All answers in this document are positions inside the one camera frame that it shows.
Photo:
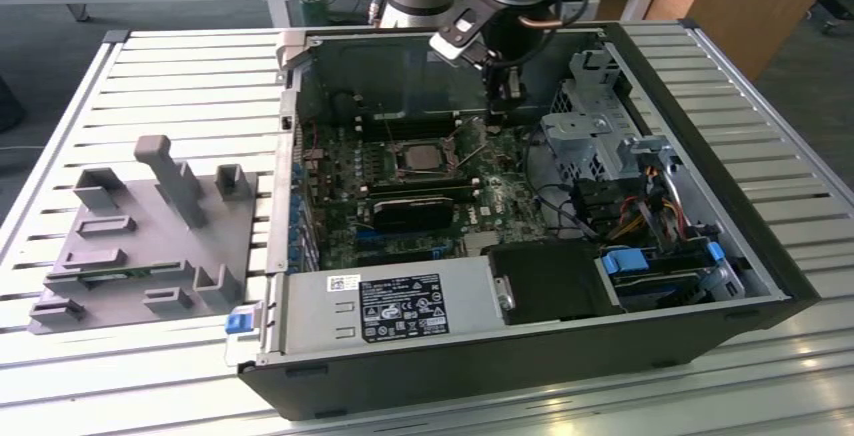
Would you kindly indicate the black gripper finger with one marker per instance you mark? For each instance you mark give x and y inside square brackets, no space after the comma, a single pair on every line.
[497,101]

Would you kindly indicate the silver CPU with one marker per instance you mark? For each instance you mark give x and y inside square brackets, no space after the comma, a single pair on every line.
[421,157]

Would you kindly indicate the CPU socket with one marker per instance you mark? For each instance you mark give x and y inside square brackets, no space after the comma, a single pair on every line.
[434,174]

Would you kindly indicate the round coin battery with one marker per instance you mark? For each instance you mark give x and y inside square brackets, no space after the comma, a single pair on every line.
[495,130]

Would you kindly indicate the silver metal drive cage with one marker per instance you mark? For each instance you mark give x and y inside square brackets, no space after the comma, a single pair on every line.
[574,146]

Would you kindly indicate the black RAM slot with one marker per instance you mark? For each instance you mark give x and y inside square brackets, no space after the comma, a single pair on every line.
[400,122]
[421,185]
[403,132]
[421,193]

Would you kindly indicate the green motherboard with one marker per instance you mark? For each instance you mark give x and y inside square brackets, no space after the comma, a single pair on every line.
[507,191]

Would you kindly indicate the black graphics card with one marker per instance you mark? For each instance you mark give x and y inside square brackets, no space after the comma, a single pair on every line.
[410,216]

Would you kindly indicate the silver chipset heatsink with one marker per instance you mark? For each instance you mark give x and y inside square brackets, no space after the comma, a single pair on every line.
[481,243]

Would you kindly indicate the small silver finned heatsink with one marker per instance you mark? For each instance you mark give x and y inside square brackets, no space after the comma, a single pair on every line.
[314,156]

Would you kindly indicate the black expansion slot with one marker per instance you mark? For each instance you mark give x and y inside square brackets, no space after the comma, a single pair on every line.
[400,257]

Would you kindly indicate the wooden cabinet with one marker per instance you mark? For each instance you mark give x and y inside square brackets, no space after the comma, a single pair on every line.
[754,6]

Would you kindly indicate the black plastic drive box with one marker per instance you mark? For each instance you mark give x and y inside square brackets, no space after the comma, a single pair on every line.
[547,281]

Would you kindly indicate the blue disk carrier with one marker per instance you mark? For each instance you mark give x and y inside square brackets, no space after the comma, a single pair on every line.
[623,260]

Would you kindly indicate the blue plastic clip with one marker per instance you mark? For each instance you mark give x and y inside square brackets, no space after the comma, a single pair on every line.
[715,251]

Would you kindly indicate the black office chair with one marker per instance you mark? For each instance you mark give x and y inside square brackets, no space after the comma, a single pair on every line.
[840,3]

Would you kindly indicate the grey power supply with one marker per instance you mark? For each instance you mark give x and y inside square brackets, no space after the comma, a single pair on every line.
[314,306]

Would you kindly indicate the black PC case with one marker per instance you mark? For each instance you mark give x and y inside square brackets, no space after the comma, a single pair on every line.
[467,381]

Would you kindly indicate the blue case latch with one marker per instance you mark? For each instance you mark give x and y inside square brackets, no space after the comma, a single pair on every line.
[242,322]

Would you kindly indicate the grey parts rack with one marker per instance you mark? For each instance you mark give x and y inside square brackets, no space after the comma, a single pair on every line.
[160,256]

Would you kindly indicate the green RAM stick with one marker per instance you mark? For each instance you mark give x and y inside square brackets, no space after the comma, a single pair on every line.
[136,272]

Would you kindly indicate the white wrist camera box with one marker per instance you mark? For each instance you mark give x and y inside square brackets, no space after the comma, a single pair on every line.
[461,36]

